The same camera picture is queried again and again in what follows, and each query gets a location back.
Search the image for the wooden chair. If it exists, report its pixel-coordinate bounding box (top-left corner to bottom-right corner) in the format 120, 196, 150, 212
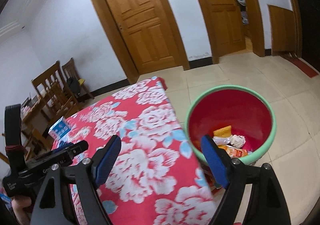
31, 61, 81, 125
62, 58, 94, 99

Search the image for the red bin green rim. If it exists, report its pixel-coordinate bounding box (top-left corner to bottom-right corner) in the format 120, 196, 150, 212
184, 85, 278, 166

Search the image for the open wooden door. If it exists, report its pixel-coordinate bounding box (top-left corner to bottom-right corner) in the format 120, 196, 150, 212
205, 0, 246, 56

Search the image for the white cloth glove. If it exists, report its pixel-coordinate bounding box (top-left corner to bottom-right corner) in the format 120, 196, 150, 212
213, 136, 231, 145

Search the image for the left hand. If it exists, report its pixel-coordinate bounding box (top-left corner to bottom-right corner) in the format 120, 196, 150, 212
11, 196, 31, 225

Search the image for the red floral tablecloth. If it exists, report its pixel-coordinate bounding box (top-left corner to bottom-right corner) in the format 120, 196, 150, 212
53, 77, 217, 224

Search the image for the front wooden chair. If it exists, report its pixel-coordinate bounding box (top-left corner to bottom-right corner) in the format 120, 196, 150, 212
31, 61, 81, 125

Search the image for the low wooden cabinet door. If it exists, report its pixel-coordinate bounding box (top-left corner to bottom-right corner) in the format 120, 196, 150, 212
268, 5, 297, 53

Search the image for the red door mat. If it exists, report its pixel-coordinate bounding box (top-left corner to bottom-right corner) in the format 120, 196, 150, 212
281, 53, 319, 78

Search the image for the blue white milk carton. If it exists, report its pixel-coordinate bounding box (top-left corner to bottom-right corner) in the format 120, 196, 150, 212
48, 117, 71, 141

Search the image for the wooden dining table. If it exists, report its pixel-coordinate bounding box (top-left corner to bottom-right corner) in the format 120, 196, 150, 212
22, 96, 52, 150

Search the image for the cream paper ball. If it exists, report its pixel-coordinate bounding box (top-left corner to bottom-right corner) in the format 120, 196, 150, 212
230, 135, 246, 149

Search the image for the rear wooden chair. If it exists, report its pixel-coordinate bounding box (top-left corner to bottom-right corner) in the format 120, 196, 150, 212
62, 58, 94, 99

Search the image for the orange snack wrapper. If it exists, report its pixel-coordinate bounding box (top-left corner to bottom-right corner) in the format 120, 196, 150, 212
223, 145, 248, 158

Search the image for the closed wooden door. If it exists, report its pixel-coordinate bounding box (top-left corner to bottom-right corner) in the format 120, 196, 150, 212
106, 0, 180, 74

